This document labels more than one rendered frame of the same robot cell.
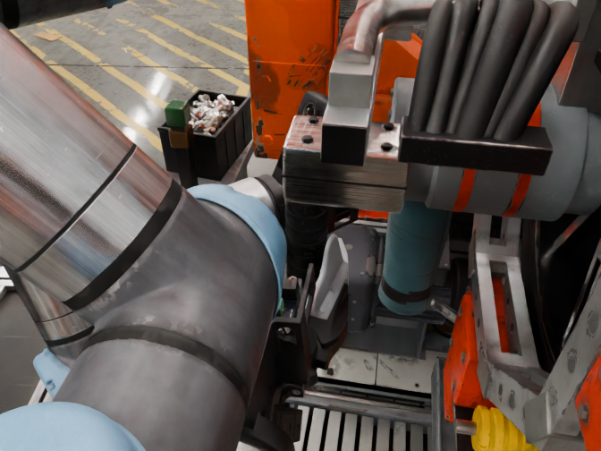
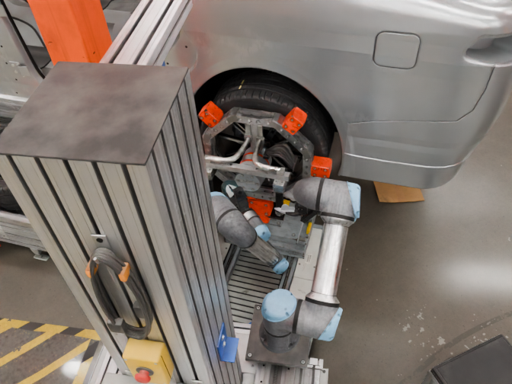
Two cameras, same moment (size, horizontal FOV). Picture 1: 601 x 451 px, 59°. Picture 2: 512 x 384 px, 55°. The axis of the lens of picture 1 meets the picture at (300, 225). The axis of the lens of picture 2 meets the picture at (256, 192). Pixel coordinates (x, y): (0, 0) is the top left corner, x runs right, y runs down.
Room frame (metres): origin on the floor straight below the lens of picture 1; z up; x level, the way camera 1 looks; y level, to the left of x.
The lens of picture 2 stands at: (0.20, 1.49, 2.50)
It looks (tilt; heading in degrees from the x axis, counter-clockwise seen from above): 47 degrees down; 280
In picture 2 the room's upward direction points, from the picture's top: 4 degrees counter-clockwise
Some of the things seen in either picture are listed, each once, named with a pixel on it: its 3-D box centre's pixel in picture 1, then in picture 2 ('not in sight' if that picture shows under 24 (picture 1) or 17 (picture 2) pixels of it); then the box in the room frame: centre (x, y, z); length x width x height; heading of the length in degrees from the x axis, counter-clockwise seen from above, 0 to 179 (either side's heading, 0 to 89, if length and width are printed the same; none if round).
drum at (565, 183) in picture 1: (486, 147); (254, 167); (0.48, -0.20, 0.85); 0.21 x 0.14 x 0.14; 80
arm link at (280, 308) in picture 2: not in sight; (280, 311); (0.28, 0.64, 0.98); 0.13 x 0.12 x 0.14; 170
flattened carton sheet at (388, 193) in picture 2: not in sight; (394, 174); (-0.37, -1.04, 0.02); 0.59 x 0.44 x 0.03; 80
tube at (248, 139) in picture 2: not in sight; (227, 142); (0.59, -0.16, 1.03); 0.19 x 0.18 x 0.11; 80
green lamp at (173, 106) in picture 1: (177, 113); not in sight; (0.95, 0.24, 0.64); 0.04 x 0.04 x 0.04; 80
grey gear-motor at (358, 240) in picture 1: (405, 304); not in sight; (0.79, -0.23, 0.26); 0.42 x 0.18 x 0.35; 80
